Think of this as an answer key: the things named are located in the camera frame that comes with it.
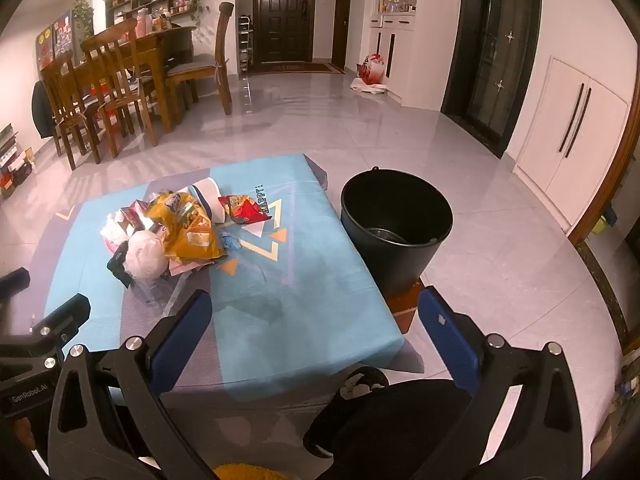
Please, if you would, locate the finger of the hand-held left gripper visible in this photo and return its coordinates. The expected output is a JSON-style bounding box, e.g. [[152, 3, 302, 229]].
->
[[0, 267, 32, 306], [0, 292, 92, 381]]

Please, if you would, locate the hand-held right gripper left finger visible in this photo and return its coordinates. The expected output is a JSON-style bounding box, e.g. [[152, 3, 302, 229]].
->
[[47, 290, 215, 480]]

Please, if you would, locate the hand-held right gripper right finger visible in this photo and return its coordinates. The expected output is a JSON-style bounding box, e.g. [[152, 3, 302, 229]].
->
[[417, 285, 596, 480]]

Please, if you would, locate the dark wrapper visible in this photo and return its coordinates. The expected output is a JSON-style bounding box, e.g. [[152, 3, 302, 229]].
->
[[106, 242, 133, 288]]

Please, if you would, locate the pink wrapper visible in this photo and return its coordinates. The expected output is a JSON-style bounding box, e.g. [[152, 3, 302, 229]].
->
[[167, 257, 211, 277]]

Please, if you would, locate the white tissue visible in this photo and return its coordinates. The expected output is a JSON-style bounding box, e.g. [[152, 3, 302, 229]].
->
[[124, 231, 168, 279]]

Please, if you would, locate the black plastic bucket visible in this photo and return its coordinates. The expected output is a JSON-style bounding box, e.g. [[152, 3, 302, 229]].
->
[[340, 166, 454, 298]]

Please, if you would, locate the white plastic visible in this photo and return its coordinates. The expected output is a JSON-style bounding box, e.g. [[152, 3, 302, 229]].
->
[[100, 212, 131, 242]]

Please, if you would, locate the yellow snack bag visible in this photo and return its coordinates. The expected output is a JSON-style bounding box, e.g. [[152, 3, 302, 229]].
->
[[145, 192, 227, 263]]

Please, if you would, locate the red drink carton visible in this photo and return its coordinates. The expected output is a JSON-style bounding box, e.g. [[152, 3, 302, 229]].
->
[[117, 200, 151, 233]]

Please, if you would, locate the red snack packet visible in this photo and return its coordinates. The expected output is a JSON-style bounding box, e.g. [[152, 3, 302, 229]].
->
[[218, 194, 273, 226]]

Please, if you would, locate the white paper cup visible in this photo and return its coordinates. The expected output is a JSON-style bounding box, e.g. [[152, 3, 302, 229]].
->
[[187, 177, 231, 223]]

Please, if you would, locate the small wooden stool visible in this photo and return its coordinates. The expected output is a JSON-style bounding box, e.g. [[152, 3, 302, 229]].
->
[[385, 280, 426, 333]]

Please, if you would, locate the stack of boxes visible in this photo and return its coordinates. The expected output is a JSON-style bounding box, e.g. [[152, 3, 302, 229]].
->
[[0, 122, 36, 201]]

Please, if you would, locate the blue printed tablecloth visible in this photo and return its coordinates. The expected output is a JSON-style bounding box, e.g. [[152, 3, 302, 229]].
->
[[42, 152, 406, 403]]

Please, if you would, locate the yellow fuzzy cloth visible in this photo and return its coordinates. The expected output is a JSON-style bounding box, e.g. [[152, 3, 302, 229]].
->
[[215, 462, 266, 480]]

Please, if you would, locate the black jacket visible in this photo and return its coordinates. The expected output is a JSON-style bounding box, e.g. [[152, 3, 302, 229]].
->
[[31, 80, 56, 138]]

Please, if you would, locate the wooden dining chair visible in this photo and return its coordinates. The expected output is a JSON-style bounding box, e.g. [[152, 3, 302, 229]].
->
[[40, 50, 103, 171], [80, 17, 158, 158]]

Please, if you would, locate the white double door cupboard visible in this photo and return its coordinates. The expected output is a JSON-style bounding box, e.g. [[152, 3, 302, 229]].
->
[[515, 55, 631, 221]]

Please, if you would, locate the white plastic bag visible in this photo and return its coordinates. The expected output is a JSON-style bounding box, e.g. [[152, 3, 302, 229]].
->
[[350, 77, 390, 96]]

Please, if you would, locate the wooden dining table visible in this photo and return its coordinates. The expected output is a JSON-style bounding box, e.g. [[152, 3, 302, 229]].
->
[[60, 25, 198, 133]]

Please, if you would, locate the green hanging plant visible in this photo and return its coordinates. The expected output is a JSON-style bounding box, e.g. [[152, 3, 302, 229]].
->
[[72, 0, 96, 41]]

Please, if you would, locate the red gift bag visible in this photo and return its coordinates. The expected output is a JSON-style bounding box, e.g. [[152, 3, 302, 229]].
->
[[356, 52, 386, 86]]

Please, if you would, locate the black glass door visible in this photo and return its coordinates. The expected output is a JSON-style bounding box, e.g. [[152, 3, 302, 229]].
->
[[441, 0, 543, 158]]

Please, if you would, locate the metal shoe rack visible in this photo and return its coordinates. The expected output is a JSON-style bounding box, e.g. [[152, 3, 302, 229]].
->
[[239, 14, 251, 76]]

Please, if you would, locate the wooden chair with grey cushion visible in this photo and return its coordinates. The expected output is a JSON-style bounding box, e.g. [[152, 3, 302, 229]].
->
[[165, 2, 236, 116]]

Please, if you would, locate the tall white cabinet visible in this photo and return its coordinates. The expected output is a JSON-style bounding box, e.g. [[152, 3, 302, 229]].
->
[[367, 0, 421, 93]]

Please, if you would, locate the dark entrance door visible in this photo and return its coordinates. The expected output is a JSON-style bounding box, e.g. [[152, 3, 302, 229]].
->
[[251, 0, 318, 73]]

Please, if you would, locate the brown side door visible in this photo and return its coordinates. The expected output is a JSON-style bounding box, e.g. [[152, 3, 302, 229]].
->
[[331, 0, 353, 71]]

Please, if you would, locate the colourful wall poster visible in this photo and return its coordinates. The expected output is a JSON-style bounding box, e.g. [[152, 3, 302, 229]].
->
[[35, 10, 73, 68]]

